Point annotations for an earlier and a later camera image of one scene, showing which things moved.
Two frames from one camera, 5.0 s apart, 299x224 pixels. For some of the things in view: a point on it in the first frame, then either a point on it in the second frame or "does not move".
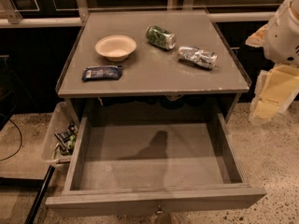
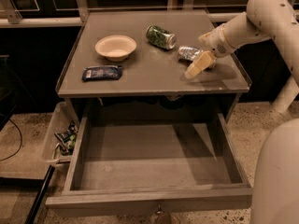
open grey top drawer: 125,164 does not move
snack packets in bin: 67,139 does not move
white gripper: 282,41 to 217,43
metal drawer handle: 159,210 does not move
